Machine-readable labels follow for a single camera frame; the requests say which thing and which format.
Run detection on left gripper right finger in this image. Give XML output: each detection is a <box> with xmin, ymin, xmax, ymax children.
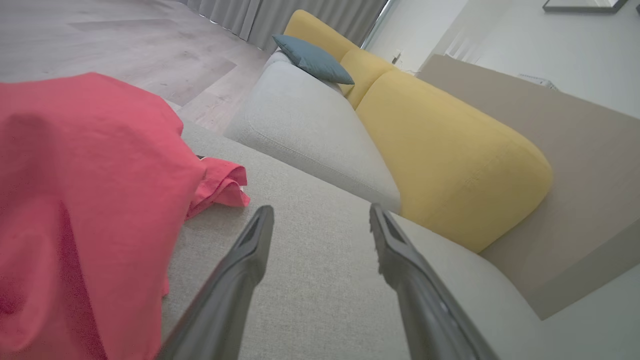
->
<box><xmin>369</xmin><ymin>203</ymin><xmax>501</xmax><ymax>360</ymax></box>

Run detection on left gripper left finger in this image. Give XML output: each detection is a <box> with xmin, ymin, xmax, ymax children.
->
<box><xmin>157</xmin><ymin>205</ymin><xmax>275</xmax><ymax>360</ymax></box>

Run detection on red shorts white stripe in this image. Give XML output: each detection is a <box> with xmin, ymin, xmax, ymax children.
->
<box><xmin>186</xmin><ymin>156</ymin><xmax>251</xmax><ymax>220</ymax></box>

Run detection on red basketball jersey white sleeves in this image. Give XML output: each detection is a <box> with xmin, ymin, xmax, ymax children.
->
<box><xmin>0</xmin><ymin>72</ymin><xmax>208</xmax><ymax>360</ymax></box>

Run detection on large grey sofa ottoman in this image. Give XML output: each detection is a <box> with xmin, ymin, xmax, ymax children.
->
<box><xmin>160</xmin><ymin>120</ymin><xmax>551</xmax><ymax>360</ymax></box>

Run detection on yellow sofa back cushion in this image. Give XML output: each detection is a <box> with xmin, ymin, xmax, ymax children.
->
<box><xmin>283</xmin><ymin>9</ymin><xmax>360</xmax><ymax>63</ymax></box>
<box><xmin>355</xmin><ymin>69</ymin><xmax>554</xmax><ymax>254</ymax></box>
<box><xmin>339</xmin><ymin>47</ymin><xmax>401</xmax><ymax>110</ymax></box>

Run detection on blue throw pillow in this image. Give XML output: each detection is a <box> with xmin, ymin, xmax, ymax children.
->
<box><xmin>271</xmin><ymin>34</ymin><xmax>356</xmax><ymax>86</ymax></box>

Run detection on grey curtain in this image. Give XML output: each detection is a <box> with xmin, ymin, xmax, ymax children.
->
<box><xmin>186</xmin><ymin>0</ymin><xmax>390</xmax><ymax>55</ymax></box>

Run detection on beige wall panel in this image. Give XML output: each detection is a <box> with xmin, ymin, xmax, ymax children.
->
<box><xmin>416</xmin><ymin>54</ymin><xmax>640</xmax><ymax>321</ymax></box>

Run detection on white wall vent device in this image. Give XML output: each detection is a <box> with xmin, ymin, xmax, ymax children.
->
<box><xmin>517</xmin><ymin>73</ymin><xmax>560</xmax><ymax>92</ymax></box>

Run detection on dark picture frame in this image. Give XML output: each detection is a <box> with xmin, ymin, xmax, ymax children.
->
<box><xmin>542</xmin><ymin>0</ymin><xmax>629</xmax><ymax>14</ymax></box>

